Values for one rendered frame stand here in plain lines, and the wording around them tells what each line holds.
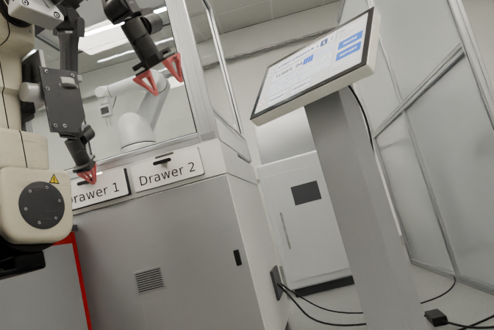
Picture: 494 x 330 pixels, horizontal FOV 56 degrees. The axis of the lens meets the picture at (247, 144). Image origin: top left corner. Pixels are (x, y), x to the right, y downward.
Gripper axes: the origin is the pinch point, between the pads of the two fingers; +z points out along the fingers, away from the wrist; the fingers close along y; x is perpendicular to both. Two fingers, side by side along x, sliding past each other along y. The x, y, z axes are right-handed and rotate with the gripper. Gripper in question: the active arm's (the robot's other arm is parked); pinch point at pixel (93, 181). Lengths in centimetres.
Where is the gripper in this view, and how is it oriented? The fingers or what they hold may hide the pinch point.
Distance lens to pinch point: 195.1
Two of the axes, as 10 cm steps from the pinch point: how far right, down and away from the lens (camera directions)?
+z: 2.9, 8.6, 4.2
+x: -9.6, 2.7, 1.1
